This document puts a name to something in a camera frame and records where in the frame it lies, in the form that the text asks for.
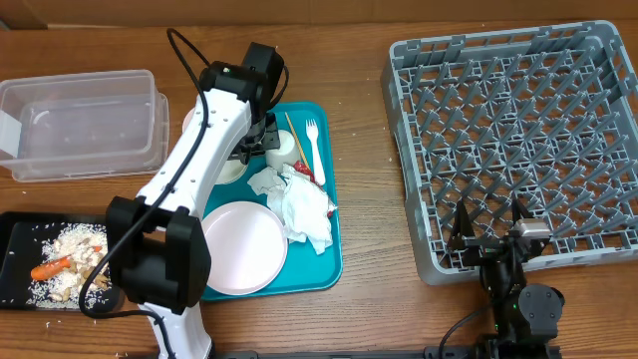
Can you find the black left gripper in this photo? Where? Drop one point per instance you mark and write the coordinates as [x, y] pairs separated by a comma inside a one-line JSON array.
[[271, 143]]

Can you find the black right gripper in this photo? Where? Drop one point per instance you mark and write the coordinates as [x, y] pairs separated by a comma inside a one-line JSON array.
[[484, 246]]

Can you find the white cup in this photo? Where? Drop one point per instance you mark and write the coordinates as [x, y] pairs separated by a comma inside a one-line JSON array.
[[286, 154]]

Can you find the red snack wrapper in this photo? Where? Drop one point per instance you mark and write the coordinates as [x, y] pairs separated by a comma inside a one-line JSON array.
[[301, 168]]

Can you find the light green bowl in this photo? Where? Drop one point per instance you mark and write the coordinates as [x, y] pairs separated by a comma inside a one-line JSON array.
[[231, 171]]

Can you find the white napkin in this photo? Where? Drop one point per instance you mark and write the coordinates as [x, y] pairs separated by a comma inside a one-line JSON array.
[[303, 207]]

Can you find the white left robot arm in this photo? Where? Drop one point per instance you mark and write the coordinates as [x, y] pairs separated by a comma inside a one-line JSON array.
[[157, 252]]

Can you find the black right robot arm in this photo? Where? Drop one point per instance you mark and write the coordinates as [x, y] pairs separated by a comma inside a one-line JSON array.
[[525, 315]]

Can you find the peanuts and rice waste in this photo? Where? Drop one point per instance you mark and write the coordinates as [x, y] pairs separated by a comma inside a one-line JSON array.
[[86, 245]]

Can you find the black waste tray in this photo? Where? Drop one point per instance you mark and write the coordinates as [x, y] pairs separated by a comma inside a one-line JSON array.
[[23, 236]]

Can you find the wooden chopstick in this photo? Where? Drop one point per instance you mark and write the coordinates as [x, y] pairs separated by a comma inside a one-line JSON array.
[[297, 140]]

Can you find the white plastic fork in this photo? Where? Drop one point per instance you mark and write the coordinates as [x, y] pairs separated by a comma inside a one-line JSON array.
[[312, 133]]

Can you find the teal tray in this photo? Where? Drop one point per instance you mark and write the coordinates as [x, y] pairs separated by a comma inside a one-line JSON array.
[[304, 269]]

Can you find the pink bowl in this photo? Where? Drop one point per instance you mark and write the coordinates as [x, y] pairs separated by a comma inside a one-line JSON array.
[[187, 120]]

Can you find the pink plate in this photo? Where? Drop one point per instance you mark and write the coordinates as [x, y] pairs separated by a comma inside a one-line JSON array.
[[247, 247]]

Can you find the grey dish rack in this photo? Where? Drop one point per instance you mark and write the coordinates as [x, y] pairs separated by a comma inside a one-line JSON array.
[[544, 115]]

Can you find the clear plastic bin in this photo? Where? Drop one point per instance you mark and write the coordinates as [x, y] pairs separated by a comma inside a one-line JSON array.
[[83, 126]]

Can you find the orange carrot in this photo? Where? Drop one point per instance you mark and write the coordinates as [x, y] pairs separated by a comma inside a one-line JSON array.
[[50, 269]]

